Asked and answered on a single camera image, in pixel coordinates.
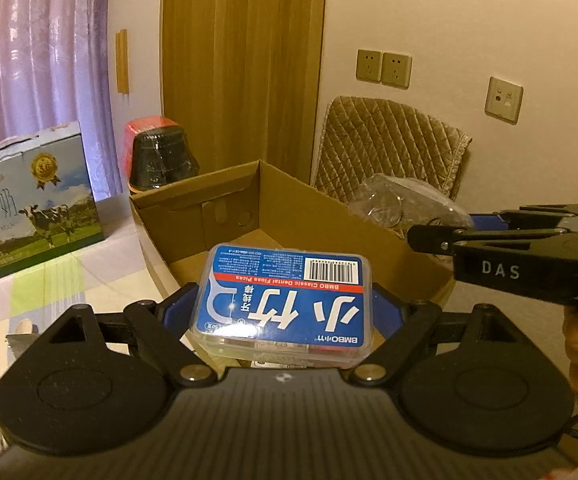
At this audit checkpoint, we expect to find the white speckled spoon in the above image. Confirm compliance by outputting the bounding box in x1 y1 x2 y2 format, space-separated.
15 318 39 335

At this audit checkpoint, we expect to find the blue dental floss pick box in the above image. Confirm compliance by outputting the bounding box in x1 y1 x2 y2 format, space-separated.
189 244 374 368

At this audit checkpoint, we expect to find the open cardboard box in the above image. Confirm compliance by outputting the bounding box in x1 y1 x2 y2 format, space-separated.
130 159 456 361

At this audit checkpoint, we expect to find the wooden wall strip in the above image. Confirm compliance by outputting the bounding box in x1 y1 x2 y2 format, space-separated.
114 29 130 96

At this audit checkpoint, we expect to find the right black wrapped bowl stack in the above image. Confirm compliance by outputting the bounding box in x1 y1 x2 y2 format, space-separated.
123 116 199 194

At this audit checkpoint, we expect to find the clear plastic bag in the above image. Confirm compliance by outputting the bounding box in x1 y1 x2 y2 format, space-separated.
347 174 474 238

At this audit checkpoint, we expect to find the quilted brown chair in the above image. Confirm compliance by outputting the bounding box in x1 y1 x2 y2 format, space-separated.
312 96 471 203

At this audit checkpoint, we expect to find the purple curtain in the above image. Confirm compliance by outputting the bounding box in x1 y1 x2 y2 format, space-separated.
0 0 122 200

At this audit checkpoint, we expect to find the double wall socket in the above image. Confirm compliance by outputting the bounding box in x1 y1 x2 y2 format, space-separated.
355 50 414 89

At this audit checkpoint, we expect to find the single wall outlet plate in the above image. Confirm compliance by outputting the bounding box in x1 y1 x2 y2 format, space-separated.
484 76 523 125

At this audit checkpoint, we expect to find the blue milk carton box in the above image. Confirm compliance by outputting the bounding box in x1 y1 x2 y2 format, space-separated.
0 122 104 278

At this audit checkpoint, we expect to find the wooden door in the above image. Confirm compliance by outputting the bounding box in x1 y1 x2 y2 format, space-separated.
160 0 325 181

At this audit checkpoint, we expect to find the silver foil pouch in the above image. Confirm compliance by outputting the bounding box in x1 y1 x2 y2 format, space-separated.
6 334 40 361

